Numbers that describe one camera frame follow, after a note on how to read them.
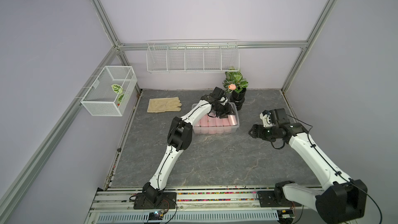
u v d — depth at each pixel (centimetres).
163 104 112
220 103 89
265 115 75
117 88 79
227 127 96
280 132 57
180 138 64
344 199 39
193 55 99
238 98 102
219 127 96
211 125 97
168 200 74
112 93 79
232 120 94
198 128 96
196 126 96
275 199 70
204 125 96
